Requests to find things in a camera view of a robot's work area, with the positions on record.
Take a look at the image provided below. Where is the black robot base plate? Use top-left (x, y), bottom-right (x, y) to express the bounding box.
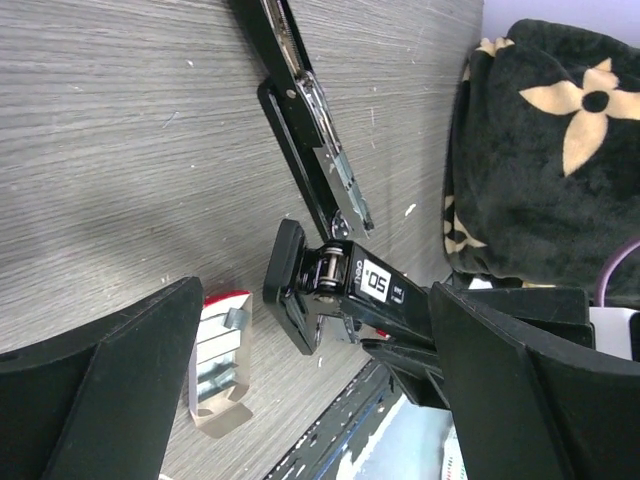
top-left (266, 361), bottom-right (400, 480)

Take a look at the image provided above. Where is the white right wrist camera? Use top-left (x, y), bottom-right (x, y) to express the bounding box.
top-left (589, 307), bottom-right (639, 360)

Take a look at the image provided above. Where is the black stapler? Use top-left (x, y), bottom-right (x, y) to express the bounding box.
top-left (262, 219), bottom-right (435, 356)
top-left (229, 0), bottom-right (374, 240)

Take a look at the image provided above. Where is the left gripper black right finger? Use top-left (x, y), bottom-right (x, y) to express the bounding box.
top-left (429, 284), bottom-right (639, 479)

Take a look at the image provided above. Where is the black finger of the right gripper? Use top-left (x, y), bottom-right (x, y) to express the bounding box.
top-left (361, 339), bottom-right (450, 410)
top-left (463, 288), bottom-right (593, 348)

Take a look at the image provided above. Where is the black floral fleece garment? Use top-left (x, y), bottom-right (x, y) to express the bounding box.
top-left (443, 19), bottom-right (639, 293)

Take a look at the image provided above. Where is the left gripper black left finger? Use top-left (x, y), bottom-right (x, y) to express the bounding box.
top-left (1, 277), bottom-right (203, 479)

